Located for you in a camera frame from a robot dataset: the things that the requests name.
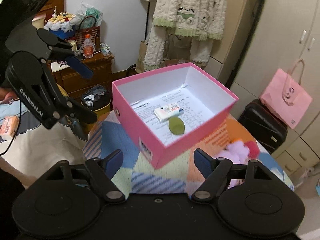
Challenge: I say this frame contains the lilac plush toy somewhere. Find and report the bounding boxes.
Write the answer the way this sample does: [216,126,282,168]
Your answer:
[225,140,249,164]

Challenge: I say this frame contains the pink cardboard box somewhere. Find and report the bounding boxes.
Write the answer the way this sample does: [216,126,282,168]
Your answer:
[112,63,238,168]

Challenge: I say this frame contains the person's left hand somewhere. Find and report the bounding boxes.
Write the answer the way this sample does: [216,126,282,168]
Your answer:
[0,88,18,105]

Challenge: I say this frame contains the wooden dresser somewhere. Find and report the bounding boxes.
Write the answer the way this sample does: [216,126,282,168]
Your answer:
[37,0,115,99]

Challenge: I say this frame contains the yellow bin with black bag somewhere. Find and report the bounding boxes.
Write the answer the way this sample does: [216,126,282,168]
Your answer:
[80,85,111,119]

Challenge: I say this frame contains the orange drink bottle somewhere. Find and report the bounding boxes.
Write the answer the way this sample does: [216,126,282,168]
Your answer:
[83,34,93,59]

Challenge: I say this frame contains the red woven basket bag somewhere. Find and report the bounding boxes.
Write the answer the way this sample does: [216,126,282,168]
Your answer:
[74,16,100,48]

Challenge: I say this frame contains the colourful patchwork table cover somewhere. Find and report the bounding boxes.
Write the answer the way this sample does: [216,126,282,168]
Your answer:
[83,112,295,196]

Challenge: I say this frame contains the magenta fluffy pom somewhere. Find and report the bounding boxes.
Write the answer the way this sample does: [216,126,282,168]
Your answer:
[244,141,260,159]

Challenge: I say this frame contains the green oval sponge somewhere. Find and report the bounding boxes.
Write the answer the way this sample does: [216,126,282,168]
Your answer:
[168,116,185,135]

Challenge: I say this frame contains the printed paper sheet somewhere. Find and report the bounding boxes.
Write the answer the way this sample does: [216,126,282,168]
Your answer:
[131,88,215,146]

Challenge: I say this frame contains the brown paper bag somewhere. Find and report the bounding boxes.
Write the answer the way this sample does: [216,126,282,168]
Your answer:
[136,41,147,74]

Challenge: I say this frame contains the black suitcase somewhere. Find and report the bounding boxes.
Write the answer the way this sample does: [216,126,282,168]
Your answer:
[238,99,287,154]

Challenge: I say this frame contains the orange tissue pack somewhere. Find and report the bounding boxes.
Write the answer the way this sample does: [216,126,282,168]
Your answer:
[0,116,19,141]

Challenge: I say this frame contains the white tissue packet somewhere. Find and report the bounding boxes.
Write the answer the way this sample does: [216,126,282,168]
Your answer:
[153,103,184,122]

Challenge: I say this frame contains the pink tote bag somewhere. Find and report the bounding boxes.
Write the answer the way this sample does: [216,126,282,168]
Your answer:
[259,59,312,129]

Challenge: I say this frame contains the cream fluffy pants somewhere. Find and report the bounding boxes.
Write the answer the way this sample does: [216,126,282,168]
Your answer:
[143,27,213,71]

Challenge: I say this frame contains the cream fluffy cardigan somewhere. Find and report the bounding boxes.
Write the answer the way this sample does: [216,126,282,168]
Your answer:
[153,0,227,41]

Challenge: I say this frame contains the beige wardrobe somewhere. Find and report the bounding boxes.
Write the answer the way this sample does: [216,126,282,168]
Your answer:
[204,0,320,188]

